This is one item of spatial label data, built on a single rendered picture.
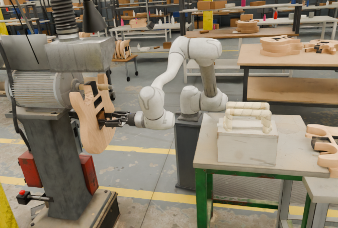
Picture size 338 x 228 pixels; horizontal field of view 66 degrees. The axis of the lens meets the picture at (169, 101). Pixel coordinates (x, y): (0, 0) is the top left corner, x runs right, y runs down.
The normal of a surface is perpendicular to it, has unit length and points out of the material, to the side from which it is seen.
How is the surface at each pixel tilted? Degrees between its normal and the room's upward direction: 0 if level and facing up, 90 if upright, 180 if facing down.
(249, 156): 90
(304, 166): 0
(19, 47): 90
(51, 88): 74
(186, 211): 0
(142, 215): 0
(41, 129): 90
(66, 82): 85
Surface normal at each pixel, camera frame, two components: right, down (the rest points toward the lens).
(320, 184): -0.07, -0.91
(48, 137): -0.22, 0.40
